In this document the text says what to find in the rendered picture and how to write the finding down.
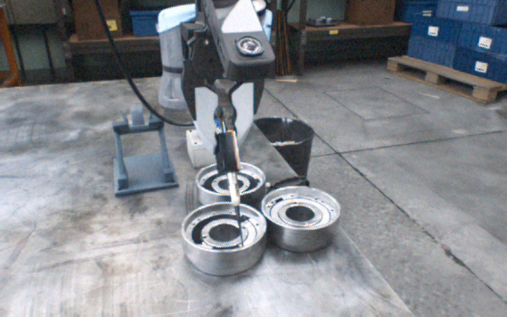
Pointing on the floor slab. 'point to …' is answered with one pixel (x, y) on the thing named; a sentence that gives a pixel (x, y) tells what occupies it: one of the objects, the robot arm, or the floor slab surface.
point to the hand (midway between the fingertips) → (224, 145)
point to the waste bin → (288, 132)
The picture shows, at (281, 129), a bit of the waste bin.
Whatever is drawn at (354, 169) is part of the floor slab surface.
